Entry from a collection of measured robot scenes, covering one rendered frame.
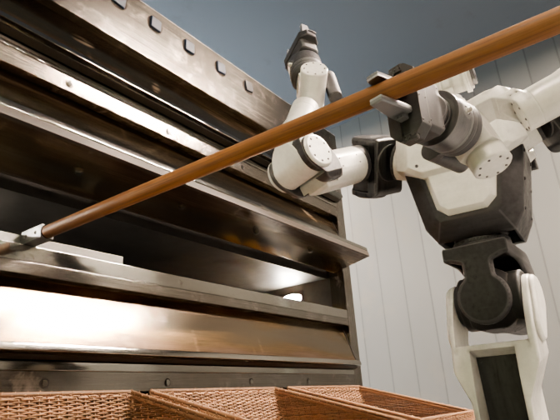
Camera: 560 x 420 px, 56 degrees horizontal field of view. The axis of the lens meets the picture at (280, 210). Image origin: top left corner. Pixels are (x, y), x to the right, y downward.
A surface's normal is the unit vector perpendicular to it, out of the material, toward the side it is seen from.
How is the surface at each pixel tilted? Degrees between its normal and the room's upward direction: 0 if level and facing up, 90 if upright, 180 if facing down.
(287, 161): 106
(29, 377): 90
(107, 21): 90
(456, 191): 90
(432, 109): 90
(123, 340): 70
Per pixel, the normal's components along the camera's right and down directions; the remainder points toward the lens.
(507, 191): 0.22, -0.22
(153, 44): 0.80, -0.25
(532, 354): -0.61, -0.37
